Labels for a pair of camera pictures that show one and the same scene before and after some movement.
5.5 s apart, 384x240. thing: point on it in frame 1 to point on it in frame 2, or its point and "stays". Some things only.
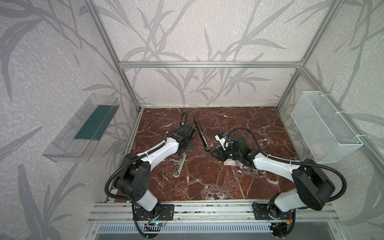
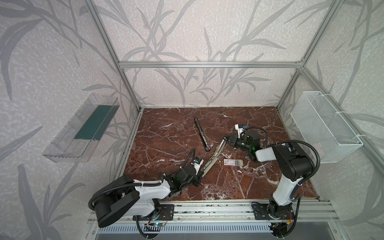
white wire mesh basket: (329, 137) stays
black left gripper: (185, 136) to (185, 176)
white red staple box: (231, 162) stays
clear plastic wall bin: (74, 141) stays
